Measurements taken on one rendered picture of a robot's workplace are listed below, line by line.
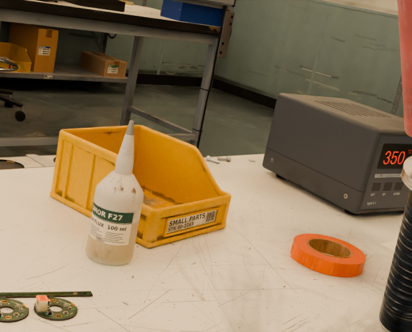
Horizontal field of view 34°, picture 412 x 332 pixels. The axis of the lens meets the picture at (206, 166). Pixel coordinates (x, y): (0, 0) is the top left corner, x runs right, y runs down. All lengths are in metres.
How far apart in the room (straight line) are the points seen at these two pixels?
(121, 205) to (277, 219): 0.22
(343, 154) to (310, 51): 5.15
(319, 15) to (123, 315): 5.47
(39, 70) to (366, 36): 2.54
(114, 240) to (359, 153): 0.31
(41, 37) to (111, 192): 4.37
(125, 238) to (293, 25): 5.55
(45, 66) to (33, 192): 4.29
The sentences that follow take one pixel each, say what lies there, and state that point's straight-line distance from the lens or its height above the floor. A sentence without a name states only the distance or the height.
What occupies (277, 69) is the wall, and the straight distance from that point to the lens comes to 6.04.
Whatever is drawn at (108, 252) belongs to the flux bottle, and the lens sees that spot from 0.47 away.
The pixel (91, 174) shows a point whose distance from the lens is 0.54.
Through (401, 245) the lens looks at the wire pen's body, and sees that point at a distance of 0.16.
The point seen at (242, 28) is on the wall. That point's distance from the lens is 6.35.
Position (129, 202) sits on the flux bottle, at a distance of 0.46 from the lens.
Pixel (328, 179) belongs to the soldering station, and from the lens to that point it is 0.71.
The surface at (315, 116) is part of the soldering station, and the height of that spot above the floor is 0.84.
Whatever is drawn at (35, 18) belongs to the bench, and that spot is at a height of 0.68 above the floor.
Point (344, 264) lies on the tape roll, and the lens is 0.54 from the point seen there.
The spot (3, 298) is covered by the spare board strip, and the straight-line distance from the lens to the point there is 0.41.
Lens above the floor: 0.95
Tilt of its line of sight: 15 degrees down
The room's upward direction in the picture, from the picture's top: 12 degrees clockwise
